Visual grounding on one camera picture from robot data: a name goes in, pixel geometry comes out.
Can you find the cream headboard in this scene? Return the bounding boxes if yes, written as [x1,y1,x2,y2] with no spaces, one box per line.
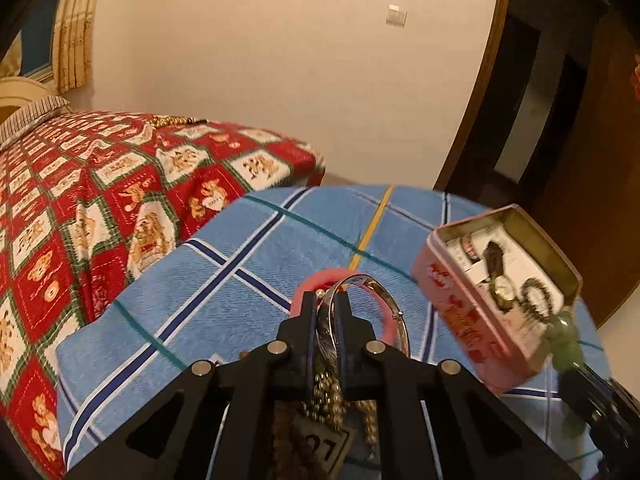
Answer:
[0,76,62,127]

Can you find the wristwatch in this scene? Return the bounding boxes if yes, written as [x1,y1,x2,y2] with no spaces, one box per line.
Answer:
[482,241,519,312]

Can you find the pink bangle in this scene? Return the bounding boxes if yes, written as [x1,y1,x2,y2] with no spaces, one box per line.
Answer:
[292,268,402,350]

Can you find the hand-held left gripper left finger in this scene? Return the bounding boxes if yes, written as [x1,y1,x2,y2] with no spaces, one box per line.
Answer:
[65,291,321,480]

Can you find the white card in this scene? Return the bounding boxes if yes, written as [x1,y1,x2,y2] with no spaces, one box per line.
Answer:
[444,232,543,287]

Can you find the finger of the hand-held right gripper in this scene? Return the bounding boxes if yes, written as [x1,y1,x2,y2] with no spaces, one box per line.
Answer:
[557,362,603,423]

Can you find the window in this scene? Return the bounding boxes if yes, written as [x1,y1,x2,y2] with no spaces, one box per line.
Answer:
[19,0,67,83]

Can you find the red teddy bear blanket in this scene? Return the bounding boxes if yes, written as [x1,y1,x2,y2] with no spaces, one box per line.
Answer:
[0,110,327,480]

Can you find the gold necklace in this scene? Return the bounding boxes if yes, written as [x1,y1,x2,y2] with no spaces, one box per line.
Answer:
[149,115,209,129]

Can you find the silver bangle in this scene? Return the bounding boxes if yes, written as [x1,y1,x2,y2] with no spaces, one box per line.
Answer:
[317,273,412,361]

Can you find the dark bead bracelet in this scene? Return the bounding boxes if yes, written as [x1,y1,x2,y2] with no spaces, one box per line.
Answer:
[520,277,556,319]

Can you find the wooden door frame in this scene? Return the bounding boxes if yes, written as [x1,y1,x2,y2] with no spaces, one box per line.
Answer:
[432,0,517,194]

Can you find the striped pillow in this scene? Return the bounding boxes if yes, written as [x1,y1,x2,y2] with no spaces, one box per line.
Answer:
[0,95,74,150]

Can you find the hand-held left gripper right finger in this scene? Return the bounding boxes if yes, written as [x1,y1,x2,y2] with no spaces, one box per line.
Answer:
[332,291,583,480]

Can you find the gold bead chain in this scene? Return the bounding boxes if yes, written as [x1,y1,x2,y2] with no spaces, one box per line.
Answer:
[299,369,382,461]

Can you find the wooden door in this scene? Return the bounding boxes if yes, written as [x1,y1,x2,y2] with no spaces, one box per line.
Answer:
[530,5,640,328]

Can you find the yellow curtain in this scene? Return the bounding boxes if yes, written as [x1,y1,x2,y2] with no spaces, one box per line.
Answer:
[51,0,107,94]

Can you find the blue plaid sheet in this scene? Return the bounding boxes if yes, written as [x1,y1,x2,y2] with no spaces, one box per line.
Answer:
[55,185,610,480]

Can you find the pink tin box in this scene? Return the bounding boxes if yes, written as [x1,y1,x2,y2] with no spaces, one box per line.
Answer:
[410,203,585,395]

